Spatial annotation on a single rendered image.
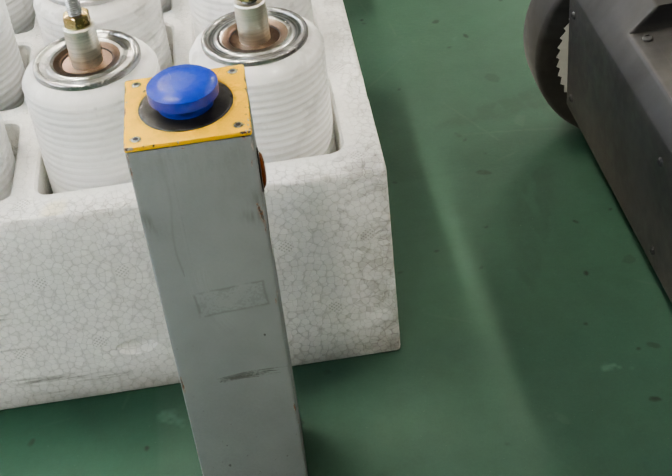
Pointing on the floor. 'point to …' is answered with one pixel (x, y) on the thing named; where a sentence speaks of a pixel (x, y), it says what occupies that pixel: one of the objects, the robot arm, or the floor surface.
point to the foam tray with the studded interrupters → (353, 179)
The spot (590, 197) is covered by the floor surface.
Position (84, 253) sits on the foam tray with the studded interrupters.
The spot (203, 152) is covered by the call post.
